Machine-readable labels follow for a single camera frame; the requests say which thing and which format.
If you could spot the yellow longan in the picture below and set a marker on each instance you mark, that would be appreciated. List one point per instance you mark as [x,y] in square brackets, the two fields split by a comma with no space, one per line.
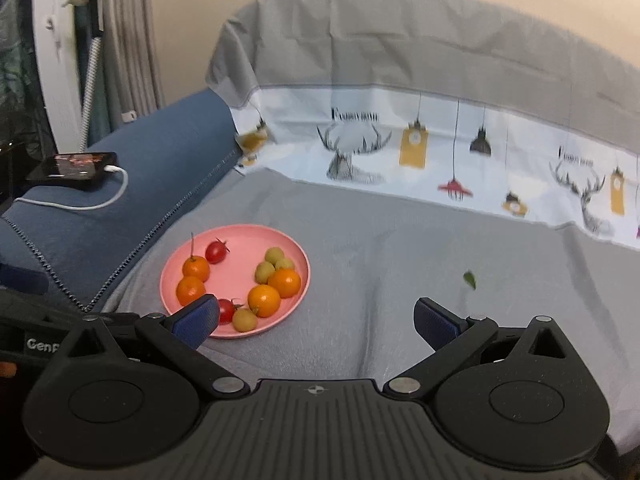
[244,320]
[285,264]

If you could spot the black smartphone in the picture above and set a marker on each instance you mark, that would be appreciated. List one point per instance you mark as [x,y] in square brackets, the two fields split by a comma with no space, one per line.
[74,170]

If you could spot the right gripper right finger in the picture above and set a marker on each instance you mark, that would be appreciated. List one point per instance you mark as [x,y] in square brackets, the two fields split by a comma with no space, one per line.
[456,343]

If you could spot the red cherry tomato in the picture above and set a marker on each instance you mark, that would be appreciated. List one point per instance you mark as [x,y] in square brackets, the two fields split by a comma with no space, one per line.
[227,309]
[216,251]

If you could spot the white door frame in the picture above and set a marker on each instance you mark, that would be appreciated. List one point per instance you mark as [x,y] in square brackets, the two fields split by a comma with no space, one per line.
[55,43]

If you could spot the grey patterned sofa cover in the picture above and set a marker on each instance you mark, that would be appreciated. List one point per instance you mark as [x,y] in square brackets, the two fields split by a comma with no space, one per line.
[411,141]

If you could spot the pink round plate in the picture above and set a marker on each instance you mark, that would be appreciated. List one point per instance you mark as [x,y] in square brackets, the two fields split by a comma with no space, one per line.
[233,278]

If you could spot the small tangerine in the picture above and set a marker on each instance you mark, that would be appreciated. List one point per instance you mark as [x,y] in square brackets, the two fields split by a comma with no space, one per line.
[189,289]

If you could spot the grey curtain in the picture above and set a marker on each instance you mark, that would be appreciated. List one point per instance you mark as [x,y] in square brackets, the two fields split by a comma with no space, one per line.
[122,53]

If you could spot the orange tangerine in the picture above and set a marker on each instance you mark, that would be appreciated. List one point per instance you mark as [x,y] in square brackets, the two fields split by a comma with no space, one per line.
[286,282]
[263,300]

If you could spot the orange tangerine front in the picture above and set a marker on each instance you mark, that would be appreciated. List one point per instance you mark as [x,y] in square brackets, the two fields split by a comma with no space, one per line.
[263,300]

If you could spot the blue sofa armrest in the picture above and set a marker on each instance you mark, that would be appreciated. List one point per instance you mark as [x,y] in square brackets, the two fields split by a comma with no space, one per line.
[87,242]

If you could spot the yellow longan fruit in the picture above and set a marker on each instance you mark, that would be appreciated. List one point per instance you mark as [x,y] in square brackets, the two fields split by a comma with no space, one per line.
[273,255]

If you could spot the yellow-green longan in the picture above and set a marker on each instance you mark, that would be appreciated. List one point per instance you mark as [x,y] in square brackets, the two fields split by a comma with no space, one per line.
[263,272]

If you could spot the tangerine with stem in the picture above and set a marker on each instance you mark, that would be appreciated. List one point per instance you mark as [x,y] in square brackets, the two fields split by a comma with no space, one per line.
[195,266]

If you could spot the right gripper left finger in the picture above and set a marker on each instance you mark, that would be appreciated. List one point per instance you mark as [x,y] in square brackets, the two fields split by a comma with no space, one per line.
[173,341]

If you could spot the small green leaf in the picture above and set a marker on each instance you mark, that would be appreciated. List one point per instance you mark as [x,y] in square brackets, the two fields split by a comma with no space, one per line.
[470,279]

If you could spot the gooseneck phone holder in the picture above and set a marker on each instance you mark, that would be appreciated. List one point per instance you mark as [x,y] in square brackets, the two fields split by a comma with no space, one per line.
[87,50]

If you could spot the orange tangerine back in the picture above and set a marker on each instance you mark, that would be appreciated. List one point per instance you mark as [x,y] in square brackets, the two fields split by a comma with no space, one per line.
[286,282]

